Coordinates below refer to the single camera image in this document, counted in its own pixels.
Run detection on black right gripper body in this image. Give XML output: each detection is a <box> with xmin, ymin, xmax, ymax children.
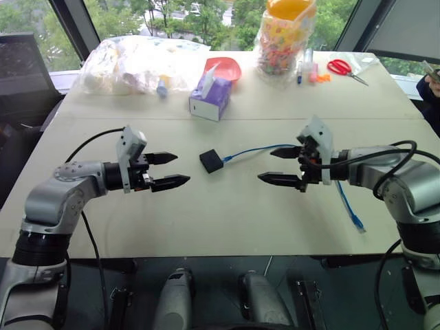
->
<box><xmin>297</xmin><ymin>135</ymin><xmax>325</xmax><ymax>193</ymax></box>

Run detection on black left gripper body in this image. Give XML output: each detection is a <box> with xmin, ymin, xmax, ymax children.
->
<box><xmin>126</xmin><ymin>154</ymin><xmax>155</xmax><ymax>193</ymax></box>

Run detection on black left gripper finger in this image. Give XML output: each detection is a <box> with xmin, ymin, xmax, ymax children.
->
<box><xmin>150</xmin><ymin>174</ymin><xmax>191</xmax><ymax>193</ymax></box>
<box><xmin>146</xmin><ymin>151</ymin><xmax>179</xmax><ymax>165</ymax></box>

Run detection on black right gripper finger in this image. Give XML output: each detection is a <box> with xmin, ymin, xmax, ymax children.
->
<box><xmin>257</xmin><ymin>171</ymin><xmax>304</xmax><ymax>189</ymax></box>
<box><xmin>269</xmin><ymin>145</ymin><xmax>302</xmax><ymax>160</ymax></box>

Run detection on small black square box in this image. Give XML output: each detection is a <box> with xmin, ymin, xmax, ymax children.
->
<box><xmin>199</xmin><ymin>148</ymin><xmax>225</xmax><ymax>174</ymax></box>

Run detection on blue capped tube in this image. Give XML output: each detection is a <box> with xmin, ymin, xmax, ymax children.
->
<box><xmin>156</xmin><ymin>77</ymin><xmax>170</xmax><ymax>99</ymax></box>

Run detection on purple white tissue box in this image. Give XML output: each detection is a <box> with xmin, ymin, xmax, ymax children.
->
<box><xmin>188</xmin><ymin>63</ymin><xmax>232</xmax><ymax>122</ymax></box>

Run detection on clear plastic bag with items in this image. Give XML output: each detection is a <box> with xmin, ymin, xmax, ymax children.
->
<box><xmin>71</xmin><ymin>35</ymin><xmax>211</xmax><ymax>97</ymax></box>

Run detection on red plastic bowl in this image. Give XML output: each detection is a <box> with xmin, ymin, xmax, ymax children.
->
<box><xmin>203</xmin><ymin>56</ymin><xmax>243</xmax><ymax>84</ymax></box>

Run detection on clear plastic sheet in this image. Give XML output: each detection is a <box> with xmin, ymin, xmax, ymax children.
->
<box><xmin>326</xmin><ymin>52</ymin><xmax>381</xmax><ymax>78</ymax></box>

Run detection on bag of colourful candy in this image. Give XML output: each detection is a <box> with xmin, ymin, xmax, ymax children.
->
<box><xmin>256</xmin><ymin>0</ymin><xmax>318</xmax><ymax>87</ymax></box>

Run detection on grey rounded robot leg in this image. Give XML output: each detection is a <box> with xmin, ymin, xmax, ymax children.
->
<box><xmin>238</xmin><ymin>271</ymin><xmax>293</xmax><ymax>330</ymax></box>
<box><xmin>161</xmin><ymin>267</ymin><xmax>194</xmax><ymax>330</ymax></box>

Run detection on person in dark sleeve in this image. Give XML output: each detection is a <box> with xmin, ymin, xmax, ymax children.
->
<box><xmin>415</xmin><ymin>60</ymin><xmax>440</xmax><ymax>137</ymax></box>

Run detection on black mesh office chair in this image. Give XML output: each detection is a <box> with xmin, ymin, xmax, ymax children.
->
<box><xmin>0</xmin><ymin>32</ymin><xmax>66</xmax><ymax>207</ymax></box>

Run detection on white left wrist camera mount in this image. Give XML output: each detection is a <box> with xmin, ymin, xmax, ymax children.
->
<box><xmin>115</xmin><ymin>125</ymin><xmax>148</xmax><ymax>195</ymax></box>

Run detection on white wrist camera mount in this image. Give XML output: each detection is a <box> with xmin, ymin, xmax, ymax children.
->
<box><xmin>296</xmin><ymin>115</ymin><xmax>334</xmax><ymax>186</ymax></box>
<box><xmin>115</xmin><ymin>125</ymin><xmax>148</xmax><ymax>195</ymax></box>

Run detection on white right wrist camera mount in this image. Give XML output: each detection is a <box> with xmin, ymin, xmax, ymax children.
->
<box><xmin>296</xmin><ymin>115</ymin><xmax>334</xmax><ymax>186</ymax></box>

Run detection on blue Ethernet cable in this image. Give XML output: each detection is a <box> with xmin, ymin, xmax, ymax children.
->
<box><xmin>221</xmin><ymin>144</ymin><xmax>366</xmax><ymax>234</ymax></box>

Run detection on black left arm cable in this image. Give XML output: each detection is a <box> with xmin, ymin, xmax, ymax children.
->
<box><xmin>64</xmin><ymin>127</ymin><xmax>125</xmax><ymax>330</ymax></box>

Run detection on red handled scissors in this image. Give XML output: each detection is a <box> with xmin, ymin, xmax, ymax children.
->
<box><xmin>327</xmin><ymin>58</ymin><xmax>369</xmax><ymax>87</ymax></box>

